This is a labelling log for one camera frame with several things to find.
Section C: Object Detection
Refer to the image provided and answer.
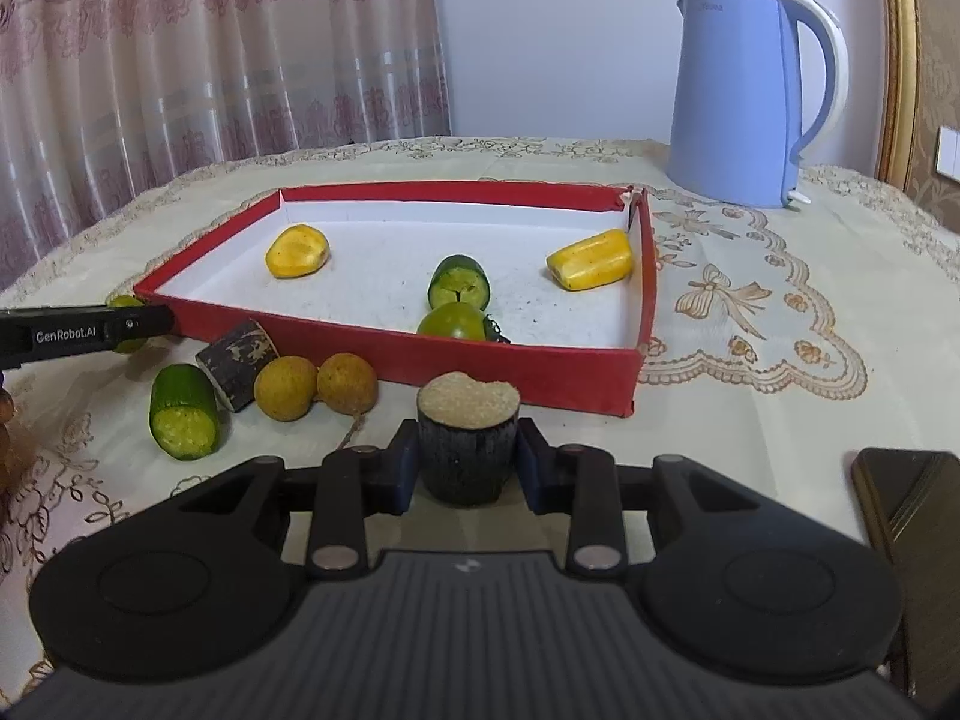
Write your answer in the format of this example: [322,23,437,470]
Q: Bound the pink floral curtain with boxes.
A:
[0,0,451,290]

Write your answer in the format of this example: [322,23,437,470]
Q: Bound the green tomato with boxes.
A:
[107,295,151,355]
[417,303,512,346]

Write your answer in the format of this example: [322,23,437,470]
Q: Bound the cucumber piece with cracked end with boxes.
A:
[428,255,492,311]

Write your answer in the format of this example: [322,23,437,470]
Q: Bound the red cardboard tray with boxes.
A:
[133,180,659,419]

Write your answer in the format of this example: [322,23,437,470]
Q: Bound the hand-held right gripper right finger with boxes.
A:
[516,416,760,578]

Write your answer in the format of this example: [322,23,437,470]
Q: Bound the black smartphone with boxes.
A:
[851,448,960,698]

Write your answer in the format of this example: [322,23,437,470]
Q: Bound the dark sugarcane piece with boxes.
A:
[196,319,281,412]
[417,373,521,505]

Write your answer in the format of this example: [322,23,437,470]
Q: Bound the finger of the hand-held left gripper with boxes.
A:
[103,304,178,346]

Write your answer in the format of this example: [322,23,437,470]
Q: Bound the blue electric kettle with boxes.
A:
[666,0,850,209]

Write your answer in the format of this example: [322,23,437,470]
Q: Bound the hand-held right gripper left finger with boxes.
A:
[171,420,422,578]

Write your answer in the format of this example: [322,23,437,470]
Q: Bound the longan with stem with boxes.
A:
[316,352,379,415]

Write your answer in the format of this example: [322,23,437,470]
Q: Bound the rounded yellow mango piece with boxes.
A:
[265,223,331,280]

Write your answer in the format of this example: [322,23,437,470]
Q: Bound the gold ornate frame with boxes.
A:
[877,0,960,196]

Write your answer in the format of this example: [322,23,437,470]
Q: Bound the person's left hand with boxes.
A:
[0,388,17,488]

